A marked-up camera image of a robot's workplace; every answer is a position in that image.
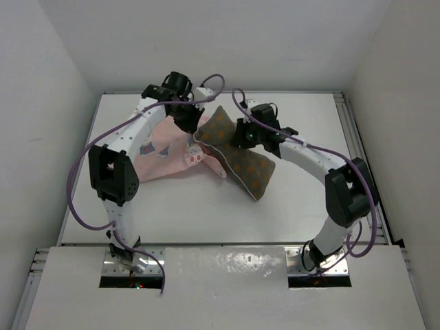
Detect grey orange dotted pillow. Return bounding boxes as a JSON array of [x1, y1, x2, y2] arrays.
[[193, 106, 276, 201]]

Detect pink cartoon print pillowcase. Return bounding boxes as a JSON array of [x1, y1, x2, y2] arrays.
[[134, 116, 227, 183]]

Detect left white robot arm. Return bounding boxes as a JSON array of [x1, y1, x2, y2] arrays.
[[88, 71, 201, 272]]

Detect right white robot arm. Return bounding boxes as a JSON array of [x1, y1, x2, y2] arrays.
[[232, 100, 377, 272]]

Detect white front cover board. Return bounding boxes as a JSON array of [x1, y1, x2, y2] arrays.
[[26, 246, 424, 329]]

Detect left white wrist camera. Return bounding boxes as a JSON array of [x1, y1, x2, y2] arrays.
[[192, 87, 217, 111]]

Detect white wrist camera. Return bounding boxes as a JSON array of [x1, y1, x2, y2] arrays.
[[239, 99, 259, 121], [192, 87, 217, 111]]

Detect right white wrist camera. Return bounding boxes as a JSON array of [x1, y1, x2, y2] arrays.
[[239, 99, 259, 121]]

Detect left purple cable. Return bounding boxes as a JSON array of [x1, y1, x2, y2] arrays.
[[67, 73, 227, 296]]

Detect purple cable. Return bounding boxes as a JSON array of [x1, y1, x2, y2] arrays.
[[67, 73, 227, 296], [231, 88, 377, 276]]

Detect right aluminium frame rail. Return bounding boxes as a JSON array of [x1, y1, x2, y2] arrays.
[[332, 91, 391, 245]]

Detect aluminium frame rail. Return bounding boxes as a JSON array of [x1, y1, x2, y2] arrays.
[[332, 91, 391, 245], [10, 248, 49, 330]]

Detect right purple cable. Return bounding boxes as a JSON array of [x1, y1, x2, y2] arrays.
[[231, 88, 377, 276]]

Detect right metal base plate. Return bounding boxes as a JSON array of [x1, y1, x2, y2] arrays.
[[285, 245, 351, 276]]

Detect metal base plate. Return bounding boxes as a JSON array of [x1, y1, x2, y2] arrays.
[[285, 245, 351, 276], [101, 248, 164, 277]]

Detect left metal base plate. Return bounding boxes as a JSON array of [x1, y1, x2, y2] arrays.
[[101, 248, 164, 277]]

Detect left aluminium frame rail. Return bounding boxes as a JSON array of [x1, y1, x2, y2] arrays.
[[10, 248, 49, 330]]

